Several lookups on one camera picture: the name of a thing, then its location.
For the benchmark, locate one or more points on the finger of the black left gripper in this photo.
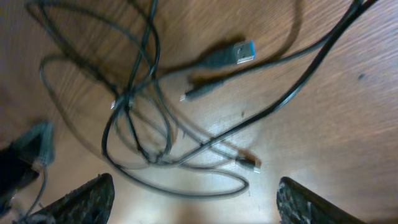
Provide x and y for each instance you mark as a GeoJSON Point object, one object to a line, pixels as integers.
{"type": "Point", "coordinates": [35, 146]}

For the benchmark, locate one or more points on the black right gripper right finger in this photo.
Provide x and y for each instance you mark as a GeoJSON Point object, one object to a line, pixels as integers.
{"type": "Point", "coordinates": [297, 204]}

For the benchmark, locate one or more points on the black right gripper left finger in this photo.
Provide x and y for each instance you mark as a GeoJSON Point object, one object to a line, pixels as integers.
{"type": "Point", "coordinates": [91, 204]}

